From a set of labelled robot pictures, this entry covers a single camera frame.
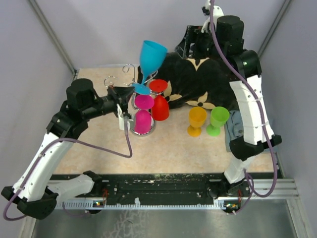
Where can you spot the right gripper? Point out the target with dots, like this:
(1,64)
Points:
(192,34)

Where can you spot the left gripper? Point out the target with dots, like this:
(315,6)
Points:
(125,93)

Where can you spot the blue wine glass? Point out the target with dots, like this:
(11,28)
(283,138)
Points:
(151,58)

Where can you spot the orange wine glass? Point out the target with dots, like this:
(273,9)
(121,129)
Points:
(197,118)

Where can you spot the green wine glass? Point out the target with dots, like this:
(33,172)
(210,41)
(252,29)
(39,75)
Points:
(219,116)

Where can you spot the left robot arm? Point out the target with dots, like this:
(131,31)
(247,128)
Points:
(32,194)

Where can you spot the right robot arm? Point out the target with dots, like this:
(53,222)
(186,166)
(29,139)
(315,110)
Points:
(247,87)

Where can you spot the chrome wine glass rack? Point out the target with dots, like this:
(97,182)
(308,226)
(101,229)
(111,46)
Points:
(125,69)

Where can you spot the pink wine glass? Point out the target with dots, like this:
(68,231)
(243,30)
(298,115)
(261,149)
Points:
(143,119)

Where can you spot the red wine glass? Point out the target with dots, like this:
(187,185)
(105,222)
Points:
(160,110)

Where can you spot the black floral pillow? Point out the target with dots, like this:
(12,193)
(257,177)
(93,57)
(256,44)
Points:
(197,82)

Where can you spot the folded denim cloth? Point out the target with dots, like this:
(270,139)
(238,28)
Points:
(233,128)

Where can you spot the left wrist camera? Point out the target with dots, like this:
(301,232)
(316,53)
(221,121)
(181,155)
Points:
(122,119)

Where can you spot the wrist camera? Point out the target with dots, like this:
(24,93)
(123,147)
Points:
(122,119)
(217,12)

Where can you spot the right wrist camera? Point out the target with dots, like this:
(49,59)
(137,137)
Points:
(217,12)

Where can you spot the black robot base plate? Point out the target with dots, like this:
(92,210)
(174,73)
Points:
(167,189)

